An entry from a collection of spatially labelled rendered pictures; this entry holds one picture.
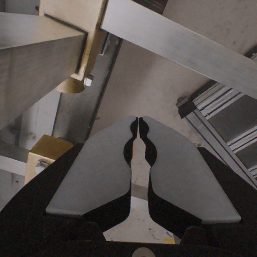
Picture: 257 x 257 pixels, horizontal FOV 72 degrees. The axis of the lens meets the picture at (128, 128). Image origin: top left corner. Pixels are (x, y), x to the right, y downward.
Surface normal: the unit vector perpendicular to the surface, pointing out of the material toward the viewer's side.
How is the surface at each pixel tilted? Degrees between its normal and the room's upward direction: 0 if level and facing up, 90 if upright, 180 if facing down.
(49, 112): 0
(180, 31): 0
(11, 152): 90
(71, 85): 34
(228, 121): 0
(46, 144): 90
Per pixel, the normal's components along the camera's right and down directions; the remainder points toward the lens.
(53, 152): 0.37, -0.79
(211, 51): -0.04, 0.50
